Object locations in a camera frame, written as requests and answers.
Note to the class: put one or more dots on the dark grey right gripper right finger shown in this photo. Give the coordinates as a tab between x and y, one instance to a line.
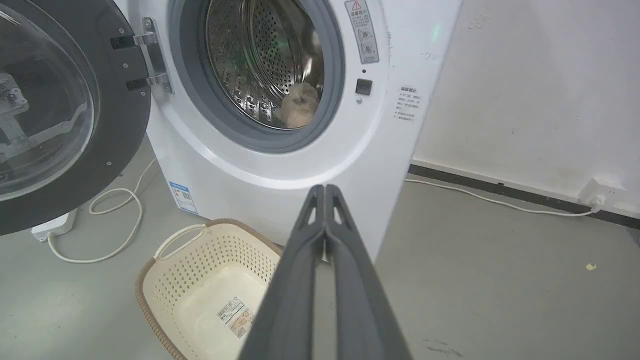
362	295

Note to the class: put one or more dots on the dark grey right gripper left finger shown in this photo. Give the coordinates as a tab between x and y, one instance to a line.
292	290

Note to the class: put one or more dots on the white front-load washing machine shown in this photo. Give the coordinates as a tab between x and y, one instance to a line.
280	165

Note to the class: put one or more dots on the chrome door hinge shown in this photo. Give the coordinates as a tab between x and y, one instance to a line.
152	55

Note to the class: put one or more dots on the dark round washer door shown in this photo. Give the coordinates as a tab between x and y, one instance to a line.
60	110

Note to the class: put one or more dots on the cream perforated laundry basket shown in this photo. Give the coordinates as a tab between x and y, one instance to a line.
200	295

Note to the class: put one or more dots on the beige plush toy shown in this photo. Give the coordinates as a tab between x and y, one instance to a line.
299	105

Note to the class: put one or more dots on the white power strip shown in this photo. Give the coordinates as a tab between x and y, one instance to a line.
55	225

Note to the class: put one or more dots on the white wall socket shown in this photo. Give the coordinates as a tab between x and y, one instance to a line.
602	192

